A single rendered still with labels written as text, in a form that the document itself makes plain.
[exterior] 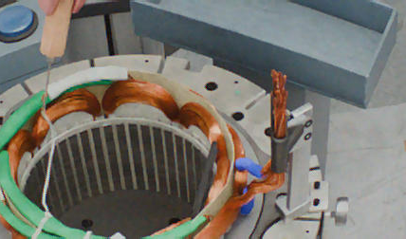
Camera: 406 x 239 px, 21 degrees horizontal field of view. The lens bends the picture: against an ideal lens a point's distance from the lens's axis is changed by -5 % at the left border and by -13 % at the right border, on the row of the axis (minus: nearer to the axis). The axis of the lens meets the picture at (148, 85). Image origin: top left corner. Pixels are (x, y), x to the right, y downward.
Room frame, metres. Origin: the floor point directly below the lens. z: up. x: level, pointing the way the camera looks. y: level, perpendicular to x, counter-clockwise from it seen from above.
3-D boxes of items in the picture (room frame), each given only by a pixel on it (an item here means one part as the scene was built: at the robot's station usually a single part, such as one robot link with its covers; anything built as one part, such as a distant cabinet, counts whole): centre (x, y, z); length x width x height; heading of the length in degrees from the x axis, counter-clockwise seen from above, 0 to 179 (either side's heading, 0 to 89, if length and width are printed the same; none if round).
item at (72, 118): (0.64, 0.07, 1.12); 0.05 x 0.01 x 0.02; 122
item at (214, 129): (0.60, -0.04, 1.12); 0.06 x 0.02 x 0.04; 32
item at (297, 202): (0.54, -0.10, 1.15); 0.03 x 0.02 x 0.12; 114
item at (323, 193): (0.54, -0.12, 1.07); 0.04 x 0.02 x 0.05; 170
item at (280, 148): (0.52, -0.08, 1.21); 0.04 x 0.04 x 0.03; 32
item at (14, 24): (0.86, 0.12, 1.04); 0.04 x 0.04 x 0.01
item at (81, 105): (0.64, 0.07, 1.12); 0.06 x 0.02 x 0.04; 122
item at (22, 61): (0.86, 0.12, 0.91); 0.07 x 0.07 x 0.25; 18
